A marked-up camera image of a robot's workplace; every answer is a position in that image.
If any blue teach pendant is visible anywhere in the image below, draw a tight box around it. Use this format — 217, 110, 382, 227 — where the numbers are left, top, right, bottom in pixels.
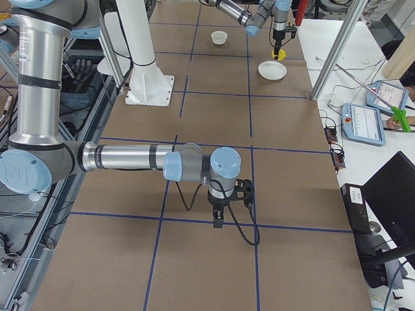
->
366, 81, 409, 116
341, 103, 386, 146

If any upper small circuit board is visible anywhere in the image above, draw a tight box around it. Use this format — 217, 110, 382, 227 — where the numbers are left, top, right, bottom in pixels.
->
324, 127, 338, 143

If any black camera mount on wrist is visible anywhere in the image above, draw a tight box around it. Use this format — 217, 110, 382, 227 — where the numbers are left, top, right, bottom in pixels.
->
231, 179, 254, 211

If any black laptop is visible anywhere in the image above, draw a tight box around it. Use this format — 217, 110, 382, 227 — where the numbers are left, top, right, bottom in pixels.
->
361, 151, 414, 246

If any far blue teach pendant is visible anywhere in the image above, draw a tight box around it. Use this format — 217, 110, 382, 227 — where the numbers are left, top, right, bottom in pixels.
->
366, 81, 409, 116

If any lower small circuit board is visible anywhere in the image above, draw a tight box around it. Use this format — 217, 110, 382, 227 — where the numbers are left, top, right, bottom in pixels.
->
331, 150, 346, 171

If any white pedestal column with base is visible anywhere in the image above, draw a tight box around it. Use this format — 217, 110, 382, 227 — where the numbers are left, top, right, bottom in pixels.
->
97, 1, 174, 107

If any near blue teach pendant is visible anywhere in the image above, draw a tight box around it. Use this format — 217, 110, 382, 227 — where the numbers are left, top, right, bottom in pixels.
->
341, 103, 386, 146

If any wooden board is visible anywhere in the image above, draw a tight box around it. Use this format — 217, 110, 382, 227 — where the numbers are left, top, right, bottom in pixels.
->
383, 0, 415, 80

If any white round plate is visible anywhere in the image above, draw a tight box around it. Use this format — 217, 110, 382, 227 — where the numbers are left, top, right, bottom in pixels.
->
258, 61, 287, 81

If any yellow lemon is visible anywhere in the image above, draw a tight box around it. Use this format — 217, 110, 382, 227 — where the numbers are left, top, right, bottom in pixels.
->
271, 49, 287, 61

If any person's hand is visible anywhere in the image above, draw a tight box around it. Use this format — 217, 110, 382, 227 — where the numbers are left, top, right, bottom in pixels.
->
386, 116, 415, 130

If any red cylinder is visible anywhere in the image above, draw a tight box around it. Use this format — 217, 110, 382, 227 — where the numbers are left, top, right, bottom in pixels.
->
295, 0, 309, 27

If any aluminium frame post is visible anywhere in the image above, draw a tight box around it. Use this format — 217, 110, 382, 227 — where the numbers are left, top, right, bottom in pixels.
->
310, 0, 367, 100

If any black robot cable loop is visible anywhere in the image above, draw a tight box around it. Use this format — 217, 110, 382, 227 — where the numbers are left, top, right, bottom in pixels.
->
174, 180, 261, 247

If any small white bowl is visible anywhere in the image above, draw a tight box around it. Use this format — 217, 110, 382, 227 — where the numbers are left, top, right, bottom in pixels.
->
211, 30, 228, 45

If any white computer mouse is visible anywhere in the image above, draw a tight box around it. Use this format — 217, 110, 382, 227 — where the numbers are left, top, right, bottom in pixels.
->
327, 93, 344, 108

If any small circuit board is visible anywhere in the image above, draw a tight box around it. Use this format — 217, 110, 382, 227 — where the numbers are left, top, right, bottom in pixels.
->
324, 127, 338, 143
331, 150, 346, 171

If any black box with label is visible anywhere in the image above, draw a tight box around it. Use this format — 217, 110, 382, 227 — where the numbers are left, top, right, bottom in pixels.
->
340, 183, 381, 235

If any green handled grabber stick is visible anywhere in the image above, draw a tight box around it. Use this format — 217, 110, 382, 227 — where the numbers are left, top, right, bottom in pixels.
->
336, 64, 411, 132

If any black far camera mount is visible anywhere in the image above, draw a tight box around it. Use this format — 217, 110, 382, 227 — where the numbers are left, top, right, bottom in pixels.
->
285, 23, 298, 38

